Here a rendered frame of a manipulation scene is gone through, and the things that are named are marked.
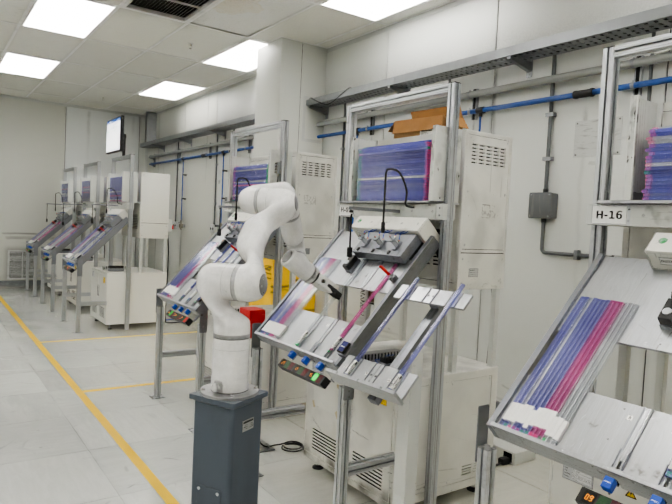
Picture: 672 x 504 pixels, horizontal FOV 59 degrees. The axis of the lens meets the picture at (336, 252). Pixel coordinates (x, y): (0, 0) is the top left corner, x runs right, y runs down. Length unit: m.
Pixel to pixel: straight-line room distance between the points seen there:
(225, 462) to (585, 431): 1.06
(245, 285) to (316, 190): 2.13
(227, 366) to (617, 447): 1.13
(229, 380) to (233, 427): 0.15
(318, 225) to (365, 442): 1.67
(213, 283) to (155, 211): 5.00
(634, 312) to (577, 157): 2.17
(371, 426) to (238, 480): 0.88
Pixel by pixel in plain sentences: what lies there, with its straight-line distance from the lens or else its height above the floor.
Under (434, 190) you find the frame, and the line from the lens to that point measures 2.58.
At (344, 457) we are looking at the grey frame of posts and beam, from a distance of 2.47.
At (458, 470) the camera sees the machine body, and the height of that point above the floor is 0.15.
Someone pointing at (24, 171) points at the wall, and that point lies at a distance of 10.78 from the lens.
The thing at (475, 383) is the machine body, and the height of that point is 0.55.
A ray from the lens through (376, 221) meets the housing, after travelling 2.83.
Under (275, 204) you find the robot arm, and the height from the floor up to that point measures 1.33.
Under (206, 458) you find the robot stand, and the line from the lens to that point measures 2.06.
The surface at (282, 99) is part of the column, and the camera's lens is 5.88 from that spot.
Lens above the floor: 1.28
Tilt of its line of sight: 3 degrees down
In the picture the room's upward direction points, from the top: 3 degrees clockwise
